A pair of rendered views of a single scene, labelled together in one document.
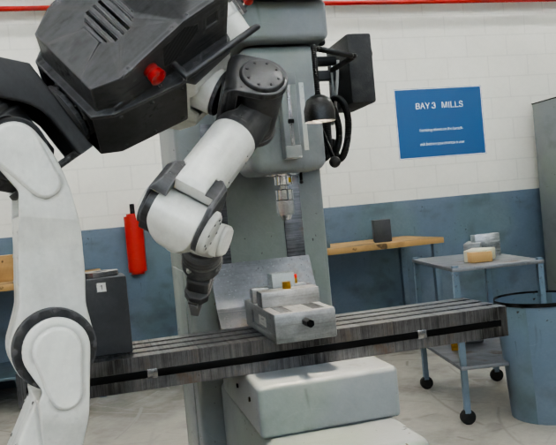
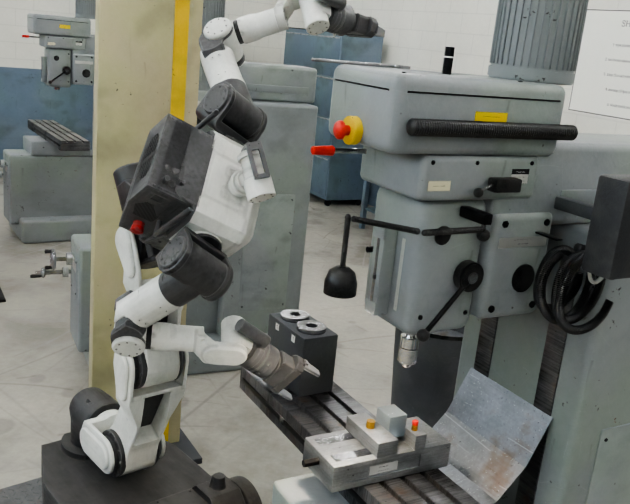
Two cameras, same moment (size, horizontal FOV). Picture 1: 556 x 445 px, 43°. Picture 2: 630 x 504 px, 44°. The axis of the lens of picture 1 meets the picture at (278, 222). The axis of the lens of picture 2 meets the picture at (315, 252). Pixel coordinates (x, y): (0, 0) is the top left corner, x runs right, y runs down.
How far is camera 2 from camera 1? 2.11 m
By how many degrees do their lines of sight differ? 74
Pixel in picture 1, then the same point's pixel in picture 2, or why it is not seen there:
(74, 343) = (124, 367)
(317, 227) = (571, 394)
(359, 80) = (595, 243)
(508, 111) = not seen: outside the picture
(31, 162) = (124, 253)
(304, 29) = (401, 185)
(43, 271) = not seen: hidden behind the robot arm
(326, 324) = (327, 476)
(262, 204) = (528, 335)
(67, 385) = (120, 387)
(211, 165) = (125, 305)
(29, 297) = not seen: hidden behind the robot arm
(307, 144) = (396, 304)
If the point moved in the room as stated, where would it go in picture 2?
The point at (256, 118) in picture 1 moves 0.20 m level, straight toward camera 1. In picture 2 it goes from (170, 282) to (76, 282)
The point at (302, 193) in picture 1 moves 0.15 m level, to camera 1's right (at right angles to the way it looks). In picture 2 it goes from (567, 346) to (603, 372)
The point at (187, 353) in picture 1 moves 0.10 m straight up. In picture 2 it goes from (296, 423) to (299, 390)
